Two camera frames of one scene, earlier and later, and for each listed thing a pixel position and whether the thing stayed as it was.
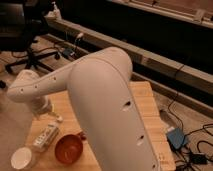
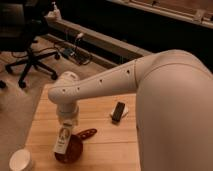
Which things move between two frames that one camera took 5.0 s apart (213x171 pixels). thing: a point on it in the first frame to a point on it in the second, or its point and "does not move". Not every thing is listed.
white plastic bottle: x=47 y=136 to x=63 y=138
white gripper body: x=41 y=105 to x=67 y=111
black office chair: x=21 y=22 does not move
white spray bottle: x=55 y=13 does not move
